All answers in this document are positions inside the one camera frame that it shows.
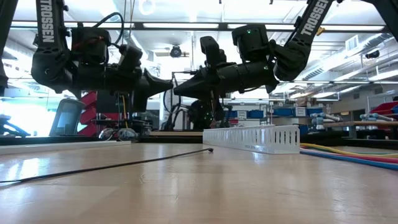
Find yellow cable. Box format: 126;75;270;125
300;142;398;158

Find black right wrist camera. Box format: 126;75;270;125
199;35;228;67

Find white slotted cable duct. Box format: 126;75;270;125
202;124;301;155

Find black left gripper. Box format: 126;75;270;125
74;62;174;113

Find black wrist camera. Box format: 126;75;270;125
117;44;144;77
199;35;228;67

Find black monitor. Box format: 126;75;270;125
96;90;137;114

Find clear safety glasses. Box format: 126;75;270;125
98;127;139;142

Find red metal stand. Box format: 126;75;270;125
77;90;98;137

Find person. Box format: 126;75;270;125
187;99;225;131

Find wooden workbench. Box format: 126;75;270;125
323;120;398;128

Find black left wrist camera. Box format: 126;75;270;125
117;44;144;77

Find white frame office chair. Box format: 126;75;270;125
49;98;86;137

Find small black round camera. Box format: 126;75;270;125
169;44;190;59

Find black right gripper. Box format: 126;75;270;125
172;60;280;123

